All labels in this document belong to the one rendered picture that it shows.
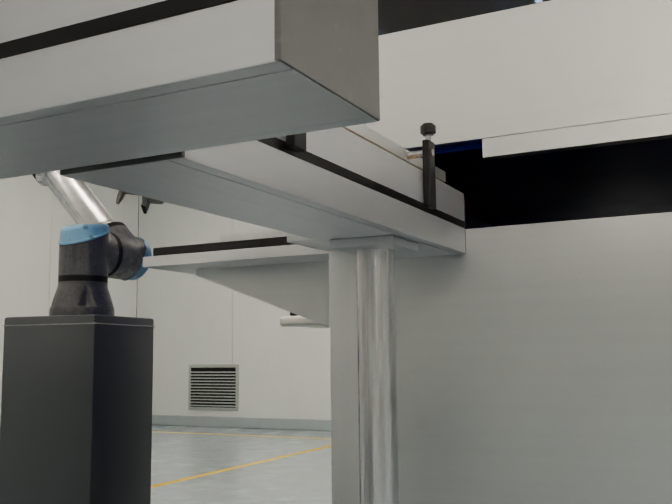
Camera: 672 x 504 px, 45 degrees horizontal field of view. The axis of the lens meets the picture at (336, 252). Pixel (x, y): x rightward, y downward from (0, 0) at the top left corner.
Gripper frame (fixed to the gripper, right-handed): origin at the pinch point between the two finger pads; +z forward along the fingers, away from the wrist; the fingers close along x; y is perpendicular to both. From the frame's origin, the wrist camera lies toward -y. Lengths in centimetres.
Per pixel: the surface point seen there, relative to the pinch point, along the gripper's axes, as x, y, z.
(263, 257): -55, 58, -2
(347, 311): -60, 76, 1
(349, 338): -61, 78, 5
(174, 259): -50, 41, 4
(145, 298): 603, -278, 96
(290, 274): -47, 61, -1
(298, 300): -47, 64, 3
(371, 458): -85, 92, 15
